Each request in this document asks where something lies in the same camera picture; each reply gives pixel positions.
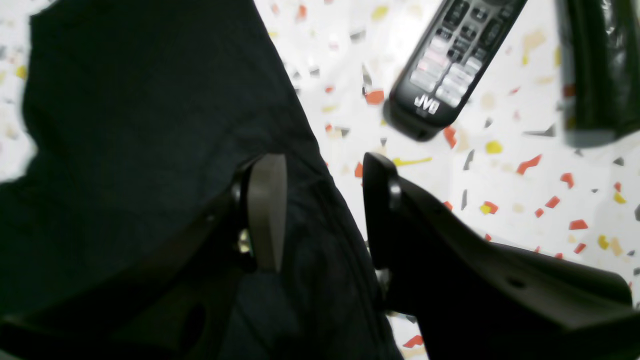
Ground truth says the black T-shirt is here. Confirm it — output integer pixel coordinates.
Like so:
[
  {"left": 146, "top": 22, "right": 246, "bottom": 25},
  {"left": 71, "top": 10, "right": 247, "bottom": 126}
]
[{"left": 1, "top": 0, "right": 402, "bottom": 360}]

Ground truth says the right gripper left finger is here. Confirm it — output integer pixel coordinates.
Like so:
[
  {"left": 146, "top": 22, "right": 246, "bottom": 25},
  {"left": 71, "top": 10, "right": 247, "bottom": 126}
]
[{"left": 175, "top": 153, "right": 288, "bottom": 300}]

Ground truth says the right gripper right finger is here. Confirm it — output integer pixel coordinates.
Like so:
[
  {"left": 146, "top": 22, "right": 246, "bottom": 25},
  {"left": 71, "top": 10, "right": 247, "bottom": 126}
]
[{"left": 362, "top": 152, "right": 640, "bottom": 360}]

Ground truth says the long black flat bar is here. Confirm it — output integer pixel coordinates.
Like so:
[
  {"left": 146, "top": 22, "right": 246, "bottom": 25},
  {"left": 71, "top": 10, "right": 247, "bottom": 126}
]
[{"left": 555, "top": 0, "right": 640, "bottom": 148}]

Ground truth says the black remote control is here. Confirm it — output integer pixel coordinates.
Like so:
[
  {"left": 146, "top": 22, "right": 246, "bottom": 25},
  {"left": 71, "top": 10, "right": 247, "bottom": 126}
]
[{"left": 383, "top": 0, "right": 526, "bottom": 142}]

